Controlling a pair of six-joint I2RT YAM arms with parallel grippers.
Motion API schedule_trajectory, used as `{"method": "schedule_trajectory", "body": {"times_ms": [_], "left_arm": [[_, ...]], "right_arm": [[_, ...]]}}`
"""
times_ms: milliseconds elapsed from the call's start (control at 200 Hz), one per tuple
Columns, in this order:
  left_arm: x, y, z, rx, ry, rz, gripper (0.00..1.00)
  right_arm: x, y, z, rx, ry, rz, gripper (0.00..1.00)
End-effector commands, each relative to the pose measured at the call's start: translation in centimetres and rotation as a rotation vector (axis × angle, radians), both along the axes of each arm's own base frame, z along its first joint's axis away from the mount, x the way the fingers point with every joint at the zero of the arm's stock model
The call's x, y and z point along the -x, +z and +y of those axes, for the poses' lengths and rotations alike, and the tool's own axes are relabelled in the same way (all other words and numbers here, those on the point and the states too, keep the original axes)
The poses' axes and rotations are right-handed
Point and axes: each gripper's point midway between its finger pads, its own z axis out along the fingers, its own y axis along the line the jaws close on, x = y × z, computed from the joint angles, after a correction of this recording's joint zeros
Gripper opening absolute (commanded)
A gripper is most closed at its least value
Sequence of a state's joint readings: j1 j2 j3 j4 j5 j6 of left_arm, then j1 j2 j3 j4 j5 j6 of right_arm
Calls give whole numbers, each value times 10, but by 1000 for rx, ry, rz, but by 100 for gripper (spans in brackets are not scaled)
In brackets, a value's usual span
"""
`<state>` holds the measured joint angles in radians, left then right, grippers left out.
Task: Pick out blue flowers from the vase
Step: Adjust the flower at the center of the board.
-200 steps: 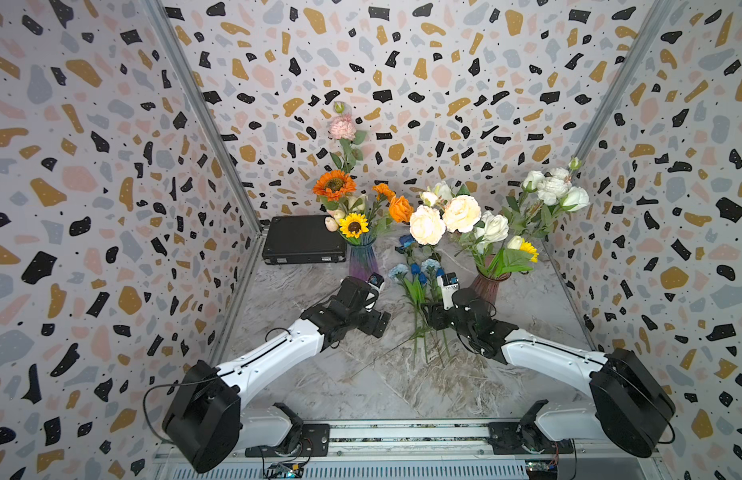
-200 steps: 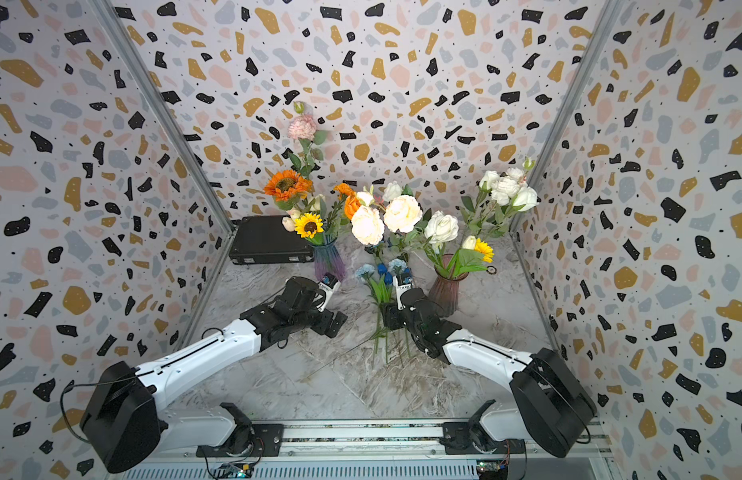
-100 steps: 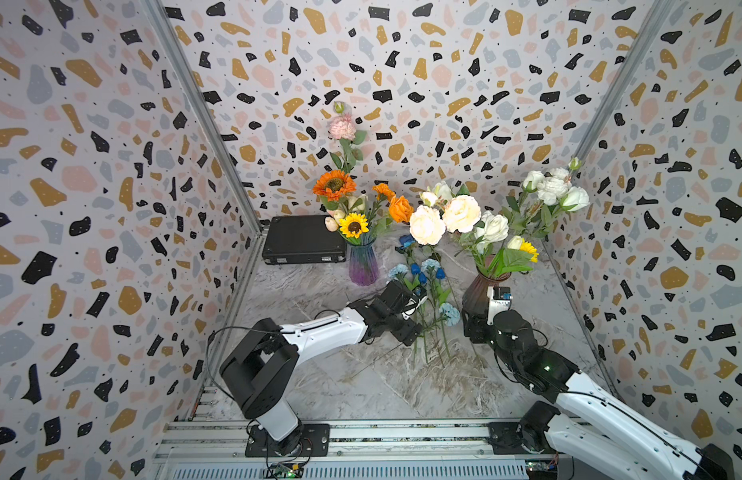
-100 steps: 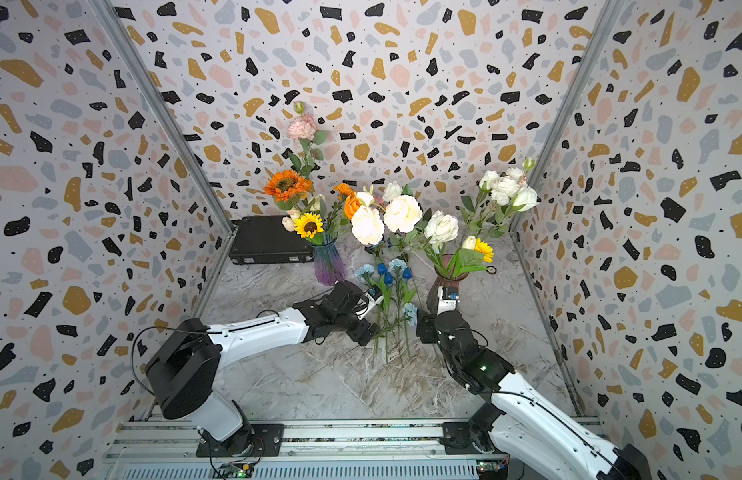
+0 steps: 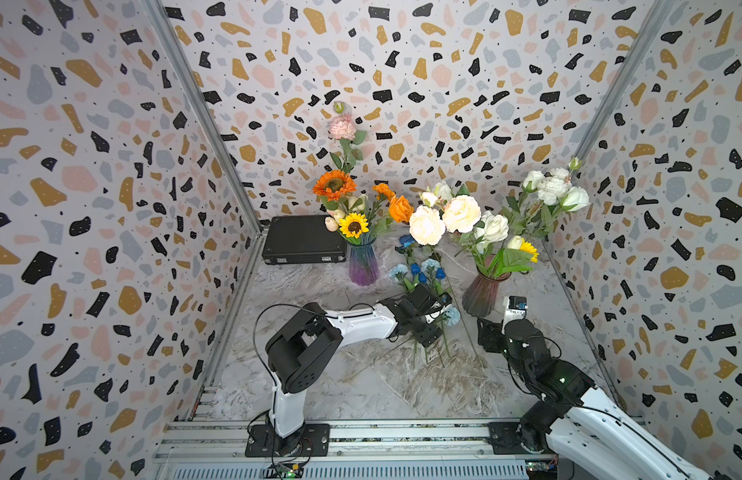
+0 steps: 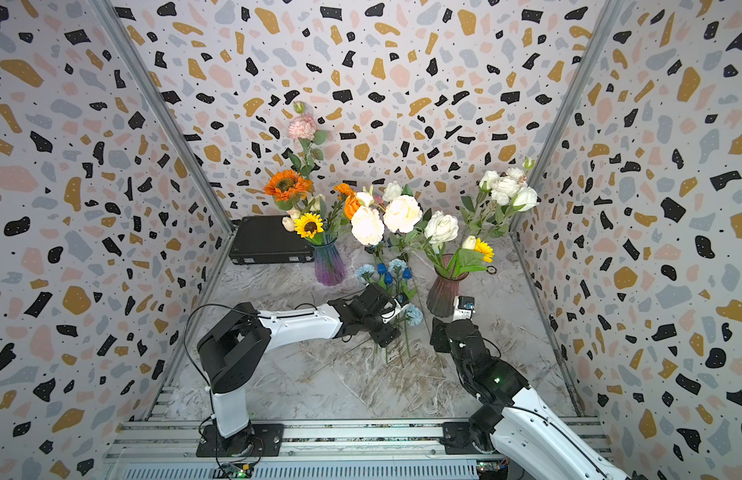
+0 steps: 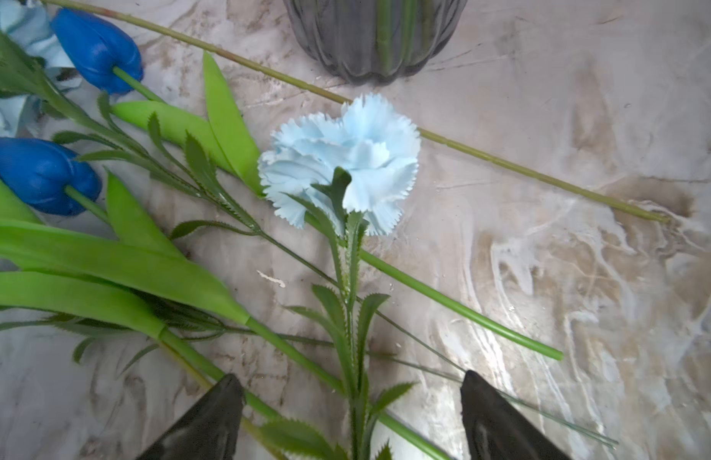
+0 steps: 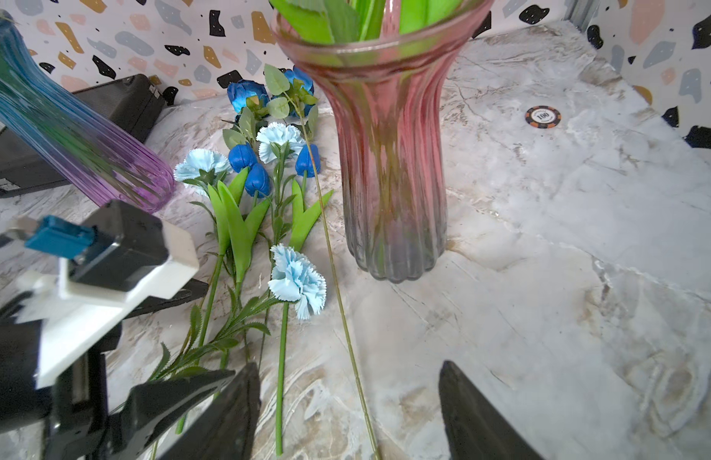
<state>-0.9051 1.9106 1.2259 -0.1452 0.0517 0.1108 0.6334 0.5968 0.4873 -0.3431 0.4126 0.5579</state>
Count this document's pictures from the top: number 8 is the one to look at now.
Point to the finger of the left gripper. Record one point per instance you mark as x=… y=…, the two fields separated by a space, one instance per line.
x=192 y=291
x=151 y=409

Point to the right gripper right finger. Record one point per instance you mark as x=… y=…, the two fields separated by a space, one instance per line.
x=475 y=428

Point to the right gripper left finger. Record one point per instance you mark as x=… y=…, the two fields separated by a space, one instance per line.
x=226 y=430

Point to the light blue carnation bouquet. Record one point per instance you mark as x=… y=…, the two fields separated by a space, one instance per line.
x=295 y=281

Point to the purple ribbed glass vase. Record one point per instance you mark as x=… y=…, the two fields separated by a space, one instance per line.
x=31 y=102

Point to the blue rose bouquet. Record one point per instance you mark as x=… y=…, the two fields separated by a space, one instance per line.
x=250 y=100

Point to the brown ribbed glass vase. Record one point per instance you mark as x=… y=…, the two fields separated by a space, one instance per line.
x=385 y=96

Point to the light blue carnation flower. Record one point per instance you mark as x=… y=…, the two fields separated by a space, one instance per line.
x=277 y=143

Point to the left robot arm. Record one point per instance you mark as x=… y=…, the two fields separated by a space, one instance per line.
x=73 y=406

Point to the black rectangular case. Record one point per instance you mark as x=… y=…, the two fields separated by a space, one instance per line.
x=133 y=104

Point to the white flower bouquet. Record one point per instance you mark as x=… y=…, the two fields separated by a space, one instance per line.
x=338 y=21

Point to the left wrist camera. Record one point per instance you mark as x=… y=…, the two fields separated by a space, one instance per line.
x=117 y=258

